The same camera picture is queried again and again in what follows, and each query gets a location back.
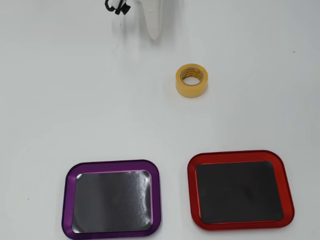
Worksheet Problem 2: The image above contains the yellow masking tape roll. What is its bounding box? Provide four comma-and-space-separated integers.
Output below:
175, 63, 209, 99

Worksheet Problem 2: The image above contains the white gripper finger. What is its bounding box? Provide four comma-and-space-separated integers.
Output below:
138, 0, 164, 41

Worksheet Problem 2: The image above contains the red metal tray dish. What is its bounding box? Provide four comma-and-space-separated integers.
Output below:
186, 149, 296, 232

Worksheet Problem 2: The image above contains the small black camera module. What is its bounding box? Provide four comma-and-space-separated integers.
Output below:
114, 2, 132, 16

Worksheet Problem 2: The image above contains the purple metal tray dish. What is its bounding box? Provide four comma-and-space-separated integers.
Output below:
60, 159, 163, 240

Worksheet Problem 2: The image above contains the black cable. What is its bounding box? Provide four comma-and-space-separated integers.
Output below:
104, 0, 117, 12

